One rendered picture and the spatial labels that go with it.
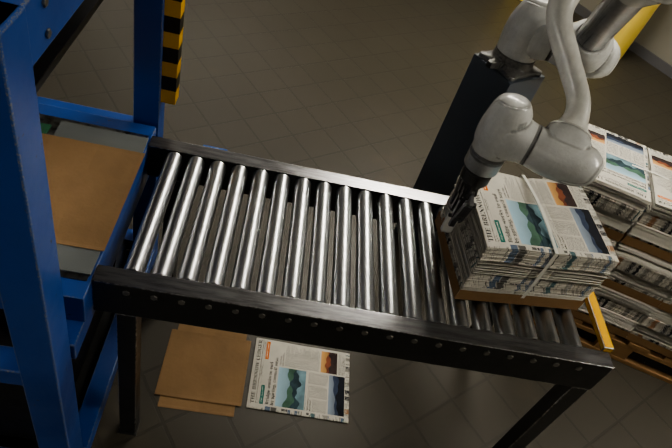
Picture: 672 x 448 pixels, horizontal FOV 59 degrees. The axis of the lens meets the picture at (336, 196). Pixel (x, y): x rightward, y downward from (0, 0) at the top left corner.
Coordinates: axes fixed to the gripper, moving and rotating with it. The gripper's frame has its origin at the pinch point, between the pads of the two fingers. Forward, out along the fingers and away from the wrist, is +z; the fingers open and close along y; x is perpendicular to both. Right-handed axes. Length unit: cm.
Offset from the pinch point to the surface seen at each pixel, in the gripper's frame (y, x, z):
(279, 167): 23, 47, 13
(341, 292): -19.9, 26.8, 13.0
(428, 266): -5.3, 1.8, 13.4
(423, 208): 17.9, 1.5, 13.2
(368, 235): 1.9, 19.4, 13.0
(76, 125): 23, 108, 13
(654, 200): 44, -88, 11
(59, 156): 9, 107, 13
